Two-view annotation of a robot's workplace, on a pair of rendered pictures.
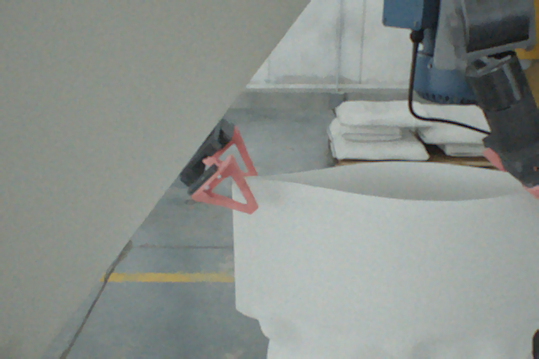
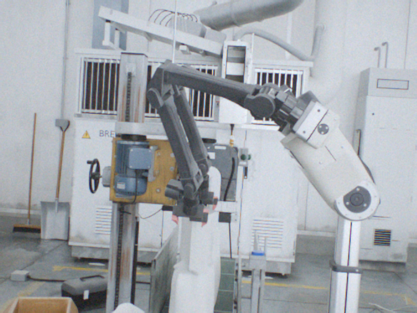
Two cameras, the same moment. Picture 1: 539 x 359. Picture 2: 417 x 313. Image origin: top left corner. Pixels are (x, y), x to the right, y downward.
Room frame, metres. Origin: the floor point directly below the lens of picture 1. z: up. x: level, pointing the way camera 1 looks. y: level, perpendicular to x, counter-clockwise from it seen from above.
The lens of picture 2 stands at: (0.45, 2.29, 1.42)
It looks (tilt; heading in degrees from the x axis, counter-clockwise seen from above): 3 degrees down; 273
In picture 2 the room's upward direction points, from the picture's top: 4 degrees clockwise
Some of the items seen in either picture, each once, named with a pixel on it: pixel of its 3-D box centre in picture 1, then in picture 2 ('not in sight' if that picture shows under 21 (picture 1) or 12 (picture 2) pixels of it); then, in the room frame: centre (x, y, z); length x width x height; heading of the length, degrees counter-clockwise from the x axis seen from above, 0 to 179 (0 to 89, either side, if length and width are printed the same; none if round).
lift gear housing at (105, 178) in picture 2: not in sight; (108, 176); (1.09, -0.56, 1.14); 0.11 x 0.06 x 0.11; 90
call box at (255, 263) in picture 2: not in sight; (257, 260); (0.32, -0.37, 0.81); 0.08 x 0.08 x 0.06; 0
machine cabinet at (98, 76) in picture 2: not in sight; (190, 161); (0.94, -3.74, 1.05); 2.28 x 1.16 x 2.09; 0
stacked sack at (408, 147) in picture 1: (377, 146); not in sight; (3.51, -0.79, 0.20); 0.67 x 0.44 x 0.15; 90
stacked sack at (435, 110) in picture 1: (445, 115); not in sight; (3.92, -1.40, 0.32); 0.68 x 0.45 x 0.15; 90
